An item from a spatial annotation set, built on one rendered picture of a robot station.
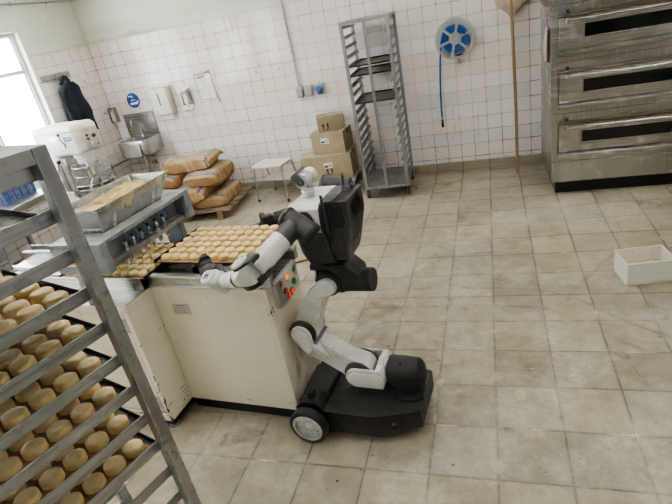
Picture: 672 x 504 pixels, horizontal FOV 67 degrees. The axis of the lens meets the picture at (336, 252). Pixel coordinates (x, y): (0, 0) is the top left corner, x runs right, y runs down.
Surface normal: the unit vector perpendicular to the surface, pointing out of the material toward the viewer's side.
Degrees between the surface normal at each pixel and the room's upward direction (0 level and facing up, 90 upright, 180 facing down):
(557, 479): 0
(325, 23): 90
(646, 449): 0
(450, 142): 90
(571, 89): 90
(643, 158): 90
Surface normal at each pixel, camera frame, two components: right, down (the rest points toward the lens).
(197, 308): -0.33, 0.46
